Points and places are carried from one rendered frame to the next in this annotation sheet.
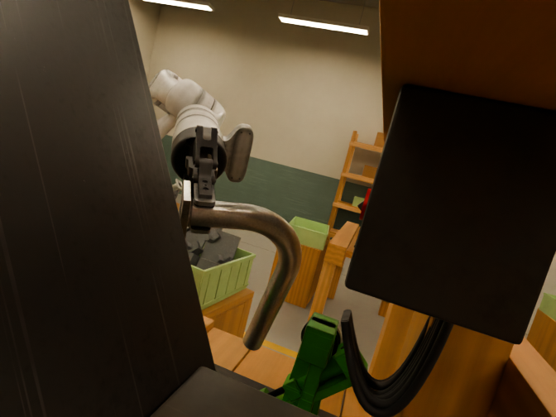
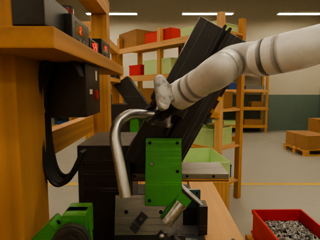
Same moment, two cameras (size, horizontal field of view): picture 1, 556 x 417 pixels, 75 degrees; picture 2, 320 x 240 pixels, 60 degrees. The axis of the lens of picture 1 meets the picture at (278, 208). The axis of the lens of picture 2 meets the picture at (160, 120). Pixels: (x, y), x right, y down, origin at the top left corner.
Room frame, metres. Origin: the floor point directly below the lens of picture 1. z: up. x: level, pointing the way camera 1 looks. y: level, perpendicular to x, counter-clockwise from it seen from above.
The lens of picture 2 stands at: (1.21, -0.10, 1.43)
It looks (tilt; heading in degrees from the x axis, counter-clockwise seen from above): 6 degrees down; 166
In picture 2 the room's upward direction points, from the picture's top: straight up
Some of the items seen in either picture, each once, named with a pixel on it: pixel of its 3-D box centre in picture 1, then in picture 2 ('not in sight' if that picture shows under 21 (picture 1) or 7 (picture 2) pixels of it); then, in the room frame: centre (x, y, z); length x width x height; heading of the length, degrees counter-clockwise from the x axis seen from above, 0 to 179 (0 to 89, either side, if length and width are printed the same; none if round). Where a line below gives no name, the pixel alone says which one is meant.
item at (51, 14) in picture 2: not in sight; (43, 16); (0.50, -0.20, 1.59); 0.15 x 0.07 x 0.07; 165
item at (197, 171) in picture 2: not in sight; (173, 171); (0.22, 0.21, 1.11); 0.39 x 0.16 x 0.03; 75
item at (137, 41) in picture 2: not in sight; (167, 105); (-2.87, 1.07, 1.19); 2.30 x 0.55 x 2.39; 26
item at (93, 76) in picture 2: (439, 204); (74, 90); (0.32, -0.14, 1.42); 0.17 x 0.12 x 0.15; 165
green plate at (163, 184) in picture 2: not in sight; (163, 168); (0.36, 0.13, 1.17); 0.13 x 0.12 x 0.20; 165
